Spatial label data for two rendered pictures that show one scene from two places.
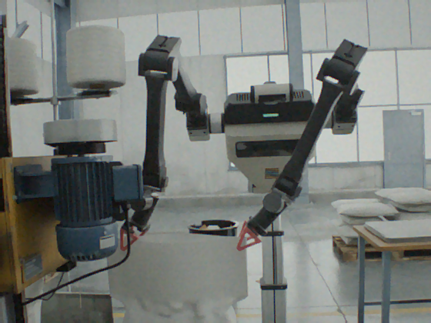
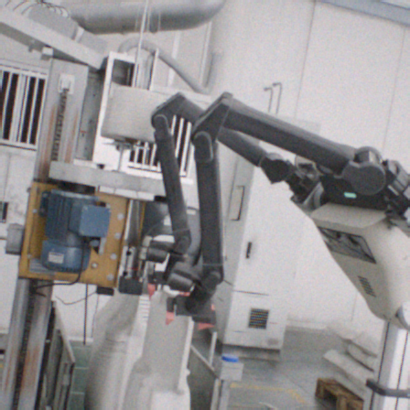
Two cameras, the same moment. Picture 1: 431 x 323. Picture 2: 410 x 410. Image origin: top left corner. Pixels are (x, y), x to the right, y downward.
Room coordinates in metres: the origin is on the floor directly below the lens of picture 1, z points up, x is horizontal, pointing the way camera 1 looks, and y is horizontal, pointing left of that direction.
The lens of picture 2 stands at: (0.50, -1.92, 1.41)
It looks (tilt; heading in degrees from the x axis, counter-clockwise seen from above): 3 degrees down; 67
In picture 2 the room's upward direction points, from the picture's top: 10 degrees clockwise
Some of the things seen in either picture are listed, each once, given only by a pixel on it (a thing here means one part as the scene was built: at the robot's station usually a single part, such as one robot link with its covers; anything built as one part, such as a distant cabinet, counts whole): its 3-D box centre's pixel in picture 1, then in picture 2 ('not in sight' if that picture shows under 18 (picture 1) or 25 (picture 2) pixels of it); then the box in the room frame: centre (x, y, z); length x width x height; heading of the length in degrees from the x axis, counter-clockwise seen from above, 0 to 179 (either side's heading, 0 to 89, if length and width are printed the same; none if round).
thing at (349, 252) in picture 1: (385, 245); not in sight; (4.54, -2.11, 0.07); 1.20 x 0.82 x 0.14; 82
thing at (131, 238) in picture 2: not in sight; (129, 221); (1.19, 0.52, 1.26); 0.22 x 0.05 x 0.16; 84
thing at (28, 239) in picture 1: (8, 215); (71, 232); (1.00, 0.55, 1.18); 0.34 x 0.25 x 0.31; 174
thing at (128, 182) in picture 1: (125, 187); (89, 223); (0.98, 0.22, 1.25); 0.10 x 0.08 x 0.12; 19
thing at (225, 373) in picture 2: not in sight; (228, 368); (1.56, 0.28, 0.81); 0.08 x 0.08 x 0.06; 84
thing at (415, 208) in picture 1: (413, 204); not in sight; (4.51, -2.46, 0.57); 0.66 x 0.43 x 0.13; 174
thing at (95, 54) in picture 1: (96, 58); (135, 115); (1.09, 0.31, 1.61); 0.17 x 0.17 x 0.17
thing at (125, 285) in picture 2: not in sight; (130, 285); (1.21, 0.44, 1.04); 0.08 x 0.06 x 0.05; 174
